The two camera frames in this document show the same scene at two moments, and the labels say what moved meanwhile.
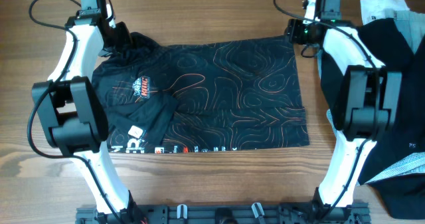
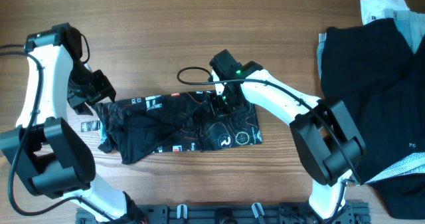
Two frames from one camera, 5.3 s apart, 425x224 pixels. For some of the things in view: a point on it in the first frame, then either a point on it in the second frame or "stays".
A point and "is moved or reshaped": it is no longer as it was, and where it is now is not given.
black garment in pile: (405, 140) stays
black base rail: (225, 214) stays
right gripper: (293, 32) to (216, 108)
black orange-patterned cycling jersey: (163, 98) is moved or reshaped
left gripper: (126, 40) to (104, 90)
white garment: (380, 5) stays
